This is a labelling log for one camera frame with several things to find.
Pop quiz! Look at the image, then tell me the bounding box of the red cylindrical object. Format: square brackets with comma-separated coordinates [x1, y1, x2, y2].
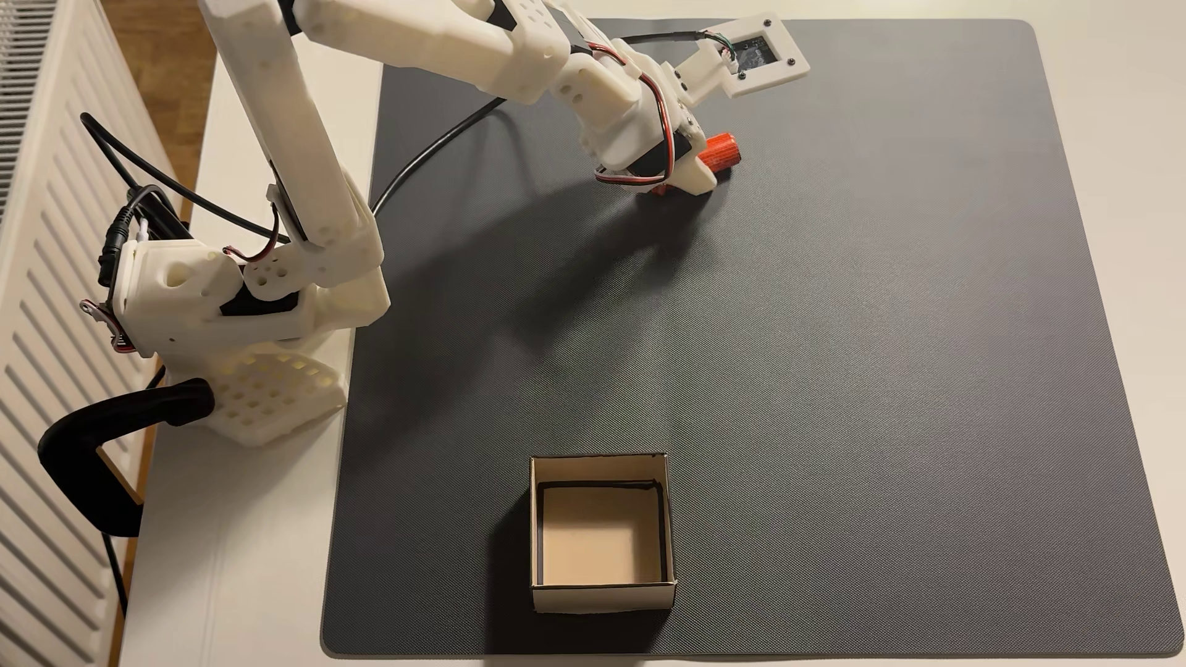
[651, 132, 743, 196]

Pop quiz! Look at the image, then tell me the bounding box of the small open cardboard box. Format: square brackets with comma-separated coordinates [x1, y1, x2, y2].
[529, 452, 678, 615]

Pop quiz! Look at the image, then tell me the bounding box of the dark grey textured mat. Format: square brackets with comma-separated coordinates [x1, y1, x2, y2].
[319, 17, 1185, 661]

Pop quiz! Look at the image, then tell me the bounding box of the black table clamp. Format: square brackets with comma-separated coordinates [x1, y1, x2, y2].
[37, 378, 216, 539]

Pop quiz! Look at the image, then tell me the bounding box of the red and black gripper wire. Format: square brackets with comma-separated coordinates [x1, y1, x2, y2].
[584, 40, 679, 187]

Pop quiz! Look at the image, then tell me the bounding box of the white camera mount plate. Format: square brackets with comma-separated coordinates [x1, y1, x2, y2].
[675, 11, 811, 101]

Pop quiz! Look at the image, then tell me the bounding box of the black camera cable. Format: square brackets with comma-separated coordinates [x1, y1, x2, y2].
[371, 30, 738, 216]

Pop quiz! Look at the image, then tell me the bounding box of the white wall radiator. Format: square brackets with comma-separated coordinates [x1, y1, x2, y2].
[0, 0, 191, 667]

